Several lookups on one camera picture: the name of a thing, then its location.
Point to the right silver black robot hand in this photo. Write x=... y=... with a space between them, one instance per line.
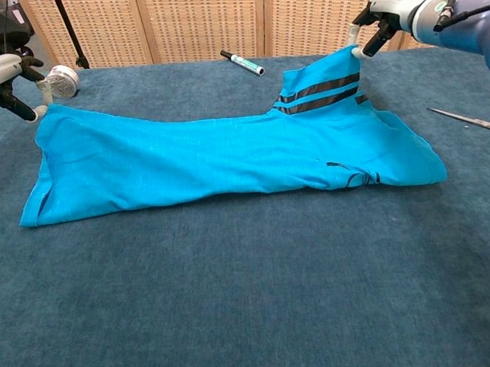
x=392 y=7

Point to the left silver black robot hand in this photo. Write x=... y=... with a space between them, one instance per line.
x=0 y=77

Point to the blue printed T-shirt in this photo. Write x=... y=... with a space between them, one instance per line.
x=188 y=161

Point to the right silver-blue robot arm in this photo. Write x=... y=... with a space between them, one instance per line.
x=465 y=35

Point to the black office chair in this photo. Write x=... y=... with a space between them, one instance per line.
x=2 y=35

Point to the small white tape roll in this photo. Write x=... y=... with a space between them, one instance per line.
x=64 y=82

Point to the black tripod stand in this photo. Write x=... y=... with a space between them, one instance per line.
x=72 y=36

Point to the white green marker pen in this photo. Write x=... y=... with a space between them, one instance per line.
x=242 y=63

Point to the wicker folding screen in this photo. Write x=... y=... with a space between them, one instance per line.
x=203 y=24

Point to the dark blue carpet table cover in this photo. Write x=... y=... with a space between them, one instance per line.
x=232 y=292

